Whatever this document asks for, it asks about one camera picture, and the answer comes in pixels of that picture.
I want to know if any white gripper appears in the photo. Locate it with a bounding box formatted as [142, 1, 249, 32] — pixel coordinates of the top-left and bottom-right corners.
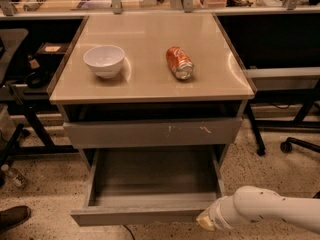
[196, 196, 238, 231]

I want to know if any grey drawer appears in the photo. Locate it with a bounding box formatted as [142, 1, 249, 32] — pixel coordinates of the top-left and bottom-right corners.
[71, 146, 224, 226]
[63, 118, 242, 149]

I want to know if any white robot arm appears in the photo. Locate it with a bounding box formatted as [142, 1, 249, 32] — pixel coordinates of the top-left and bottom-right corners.
[197, 186, 320, 234]

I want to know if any grey top drawer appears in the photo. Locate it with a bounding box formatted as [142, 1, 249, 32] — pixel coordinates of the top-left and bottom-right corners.
[63, 118, 242, 149]

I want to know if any grey drawer cabinet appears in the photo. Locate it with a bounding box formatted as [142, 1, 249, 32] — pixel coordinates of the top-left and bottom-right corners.
[46, 12, 258, 172]

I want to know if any black office chair base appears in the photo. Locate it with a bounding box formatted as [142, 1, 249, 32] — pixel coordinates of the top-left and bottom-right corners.
[279, 136, 320, 200]

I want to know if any orange soda can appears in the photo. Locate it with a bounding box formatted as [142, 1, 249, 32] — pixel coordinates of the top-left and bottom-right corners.
[166, 46, 194, 80]

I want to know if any white bowl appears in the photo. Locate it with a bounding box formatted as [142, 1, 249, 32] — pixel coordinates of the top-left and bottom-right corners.
[83, 45, 125, 79]

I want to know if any clear plastic bottle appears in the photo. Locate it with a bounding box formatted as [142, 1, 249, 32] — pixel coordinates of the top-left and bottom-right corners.
[1, 164, 27, 189]

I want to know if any dark shoe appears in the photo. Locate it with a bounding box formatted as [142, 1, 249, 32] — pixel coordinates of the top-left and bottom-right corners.
[0, 205, 31, 232]

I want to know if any black floor cable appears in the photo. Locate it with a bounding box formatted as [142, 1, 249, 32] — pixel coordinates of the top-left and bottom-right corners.
[123, 224, 137, 240]

